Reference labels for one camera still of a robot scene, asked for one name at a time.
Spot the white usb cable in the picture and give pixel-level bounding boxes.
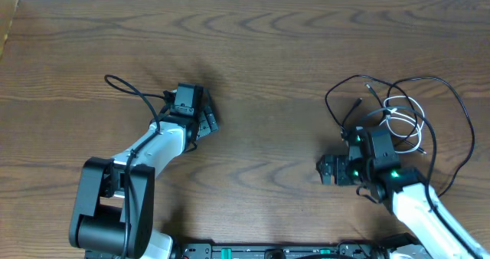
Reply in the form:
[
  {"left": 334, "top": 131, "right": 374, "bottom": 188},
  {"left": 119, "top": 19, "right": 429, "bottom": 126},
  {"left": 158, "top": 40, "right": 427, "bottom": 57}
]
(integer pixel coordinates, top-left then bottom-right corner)
[{"left": 377, "top": 95, "right": 426, "bottom": 155}]

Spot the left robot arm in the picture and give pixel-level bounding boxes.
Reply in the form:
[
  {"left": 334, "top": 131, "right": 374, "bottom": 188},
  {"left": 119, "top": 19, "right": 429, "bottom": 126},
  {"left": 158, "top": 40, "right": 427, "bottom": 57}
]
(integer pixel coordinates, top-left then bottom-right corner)
[{"left": 68, "top": 84, "right": 218, "bottom": 258}]

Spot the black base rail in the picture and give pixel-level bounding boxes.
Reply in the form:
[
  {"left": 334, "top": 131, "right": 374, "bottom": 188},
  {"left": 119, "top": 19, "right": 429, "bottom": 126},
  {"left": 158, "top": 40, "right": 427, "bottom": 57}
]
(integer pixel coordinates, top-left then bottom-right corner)
[{"left": 169, "top": 241, "right": 429, "bottom": 259}]

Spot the left camera black cable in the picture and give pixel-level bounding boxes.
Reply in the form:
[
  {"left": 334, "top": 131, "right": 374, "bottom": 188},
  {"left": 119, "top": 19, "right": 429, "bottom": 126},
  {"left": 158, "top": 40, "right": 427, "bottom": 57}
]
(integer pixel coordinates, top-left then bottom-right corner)
[{"left": 103, "top": 74, "right": 177, "bottom": 259}]

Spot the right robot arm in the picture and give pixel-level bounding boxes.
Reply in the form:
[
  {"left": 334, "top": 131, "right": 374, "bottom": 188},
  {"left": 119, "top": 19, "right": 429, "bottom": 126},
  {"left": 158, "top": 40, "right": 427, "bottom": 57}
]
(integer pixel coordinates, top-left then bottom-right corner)
[{"left": 316, "top": 127, "right": 489, "bottom": 258}]

